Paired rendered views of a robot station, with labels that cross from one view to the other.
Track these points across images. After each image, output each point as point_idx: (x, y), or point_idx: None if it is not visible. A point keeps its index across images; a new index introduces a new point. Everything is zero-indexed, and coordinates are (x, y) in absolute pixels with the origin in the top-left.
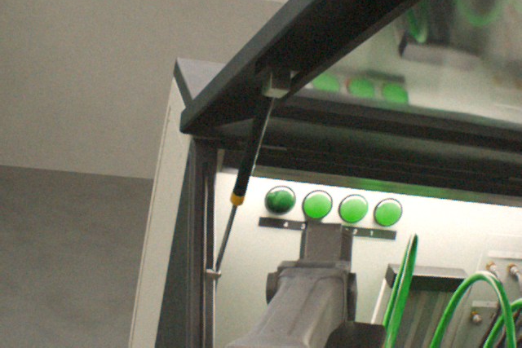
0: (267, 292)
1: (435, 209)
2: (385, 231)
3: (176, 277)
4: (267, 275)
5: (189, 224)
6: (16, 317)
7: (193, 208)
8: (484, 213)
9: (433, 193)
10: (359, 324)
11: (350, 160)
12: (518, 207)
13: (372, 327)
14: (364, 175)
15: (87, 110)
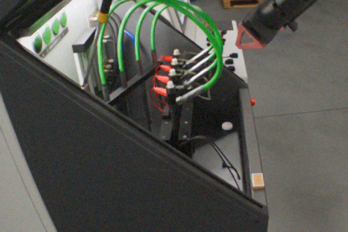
0: None
1: (71, 5)
2: (65, 29)
3: (48, 120)
4: None
5: (44, 78)
6: None
7: (39, 67)
8: None
9: None
10: (263, 2)
11: (38, 4)
12: None
13: None
14: (56, 3)
15: None
